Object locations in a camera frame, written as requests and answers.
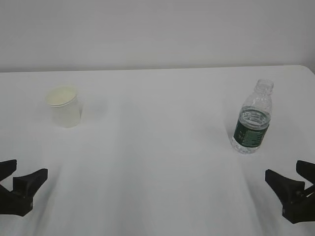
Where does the clear green-label water bottle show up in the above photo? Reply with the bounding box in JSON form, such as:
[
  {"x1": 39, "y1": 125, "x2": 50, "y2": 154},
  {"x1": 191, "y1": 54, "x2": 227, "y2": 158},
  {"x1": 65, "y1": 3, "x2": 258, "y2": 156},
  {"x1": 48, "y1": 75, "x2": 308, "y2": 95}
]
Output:
[{"x1": 231, "y1": 79, "x2": 274, "y2": 154}]

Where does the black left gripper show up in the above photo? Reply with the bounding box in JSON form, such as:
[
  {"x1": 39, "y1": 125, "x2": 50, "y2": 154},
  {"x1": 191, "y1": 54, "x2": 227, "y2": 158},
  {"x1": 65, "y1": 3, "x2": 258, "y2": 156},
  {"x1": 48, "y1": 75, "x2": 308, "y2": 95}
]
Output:
[{"x1": 0, "y1": 159, "x2": 48, "y2": 216}]

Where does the white paper cup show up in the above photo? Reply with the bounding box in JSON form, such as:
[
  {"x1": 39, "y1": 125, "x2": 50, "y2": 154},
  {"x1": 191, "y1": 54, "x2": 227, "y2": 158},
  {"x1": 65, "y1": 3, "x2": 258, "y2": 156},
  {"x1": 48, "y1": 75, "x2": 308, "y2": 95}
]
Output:
[{"x1": 45, "y1": 86, "x2": 81, "y2": 128}]

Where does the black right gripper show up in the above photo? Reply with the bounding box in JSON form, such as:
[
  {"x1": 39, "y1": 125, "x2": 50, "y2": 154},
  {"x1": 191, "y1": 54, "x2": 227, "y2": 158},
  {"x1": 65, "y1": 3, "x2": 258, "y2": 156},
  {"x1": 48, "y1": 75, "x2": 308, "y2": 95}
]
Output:
[{"x1": 265, "y1": 160, "x2": 315, "y2": 224}]

